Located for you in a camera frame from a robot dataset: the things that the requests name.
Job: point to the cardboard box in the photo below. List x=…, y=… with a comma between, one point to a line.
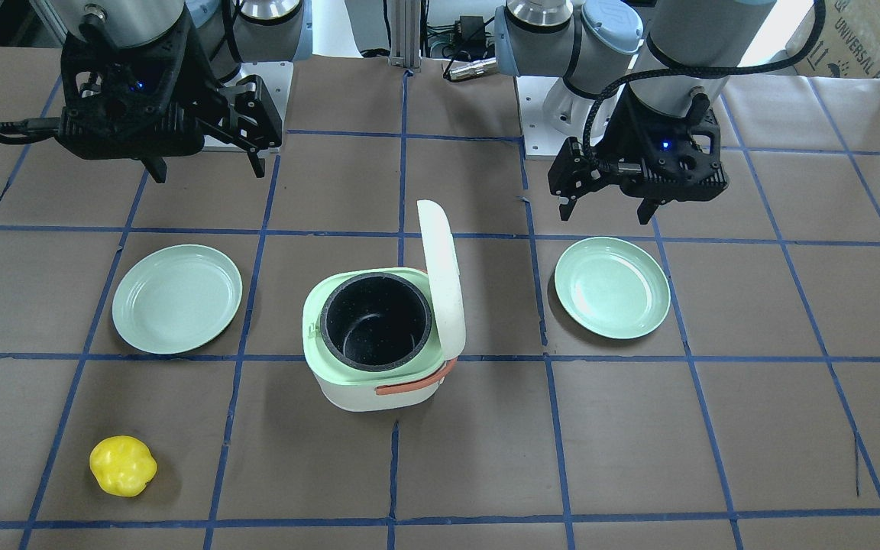
x=849, y=43

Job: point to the black power adapter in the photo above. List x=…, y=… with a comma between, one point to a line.
x=470, y=32

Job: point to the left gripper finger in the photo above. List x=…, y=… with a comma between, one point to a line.
x=647, y=209
x=566, y=207

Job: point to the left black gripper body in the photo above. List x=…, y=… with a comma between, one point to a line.
x=614, y=136

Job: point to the white green rice cooker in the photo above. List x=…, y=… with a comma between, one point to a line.
x=387, y=338

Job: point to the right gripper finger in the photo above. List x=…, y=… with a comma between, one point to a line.
x=157, y=168
x=257, y=163

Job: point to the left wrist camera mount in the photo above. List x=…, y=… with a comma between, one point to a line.
x=679, y=158

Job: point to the yellow toy pepper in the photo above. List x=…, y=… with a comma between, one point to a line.
x=122, y=466

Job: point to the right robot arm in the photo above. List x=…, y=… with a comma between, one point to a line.
x=268, y=31

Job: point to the green plate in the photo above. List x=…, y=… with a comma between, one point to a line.
x=177, y=299
x=612, y=288

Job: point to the aluminium frame post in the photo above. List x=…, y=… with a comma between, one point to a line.
x=404, y=29

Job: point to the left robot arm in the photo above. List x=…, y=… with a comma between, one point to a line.
x=644, y=86

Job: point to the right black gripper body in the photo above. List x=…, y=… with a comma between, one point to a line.
x=209, y=85

